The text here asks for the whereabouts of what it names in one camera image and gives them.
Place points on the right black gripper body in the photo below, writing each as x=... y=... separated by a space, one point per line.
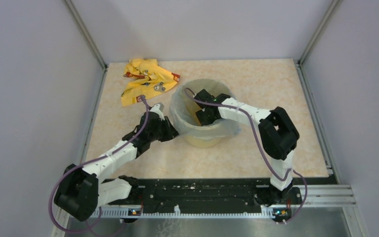
x=205 y=118

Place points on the yellow plastic trash bin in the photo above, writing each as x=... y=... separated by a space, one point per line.
x=202 y=140

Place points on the blue plastic trash bag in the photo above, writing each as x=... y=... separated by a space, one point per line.
x=192 y=121

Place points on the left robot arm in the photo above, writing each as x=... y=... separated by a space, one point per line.
x=111 y=163

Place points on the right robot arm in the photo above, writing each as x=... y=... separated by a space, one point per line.
x=274 y=133

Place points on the yellow printed cloth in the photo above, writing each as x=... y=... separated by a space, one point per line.
x=148 y=79

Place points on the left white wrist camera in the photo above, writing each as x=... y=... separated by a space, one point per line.
x=158 y=109

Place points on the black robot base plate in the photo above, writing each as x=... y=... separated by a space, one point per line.
x=234 y=195

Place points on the white toothed cable strip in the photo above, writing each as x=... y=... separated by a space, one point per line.
x=138 y=213

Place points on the aluminium frame rail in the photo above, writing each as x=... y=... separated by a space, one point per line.
x=342 y=196

